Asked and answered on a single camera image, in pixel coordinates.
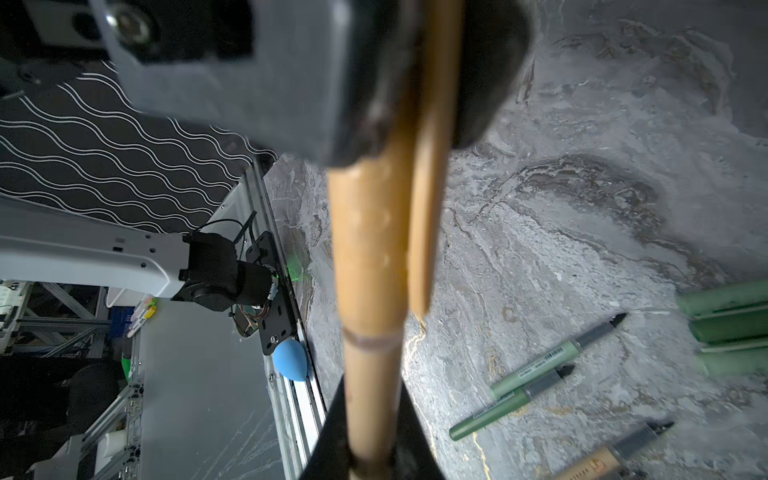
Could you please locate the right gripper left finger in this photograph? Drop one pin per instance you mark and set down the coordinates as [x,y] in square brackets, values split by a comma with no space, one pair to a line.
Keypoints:
[317,79]

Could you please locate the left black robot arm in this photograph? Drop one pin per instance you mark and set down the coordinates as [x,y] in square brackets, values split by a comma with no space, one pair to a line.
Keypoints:
[45,245]

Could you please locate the green pen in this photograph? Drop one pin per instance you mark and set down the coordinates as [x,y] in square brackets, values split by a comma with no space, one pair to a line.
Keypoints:
[510,403]
[561,353]

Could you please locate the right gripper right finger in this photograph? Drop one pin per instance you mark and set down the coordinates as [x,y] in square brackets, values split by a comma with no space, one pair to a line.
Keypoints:
[496,40]

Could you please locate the aluminium front rail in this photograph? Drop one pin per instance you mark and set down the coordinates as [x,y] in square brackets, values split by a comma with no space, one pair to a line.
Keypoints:
[298,406]

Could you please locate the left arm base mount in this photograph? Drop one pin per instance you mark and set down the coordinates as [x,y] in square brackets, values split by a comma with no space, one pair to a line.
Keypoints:
[265,308]

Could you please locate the green pen far left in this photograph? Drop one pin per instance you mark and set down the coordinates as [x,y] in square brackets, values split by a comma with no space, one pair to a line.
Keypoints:
[561,353]

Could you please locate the blue egg-shaped object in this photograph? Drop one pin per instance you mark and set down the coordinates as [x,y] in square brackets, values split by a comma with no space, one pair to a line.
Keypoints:
[291,361]

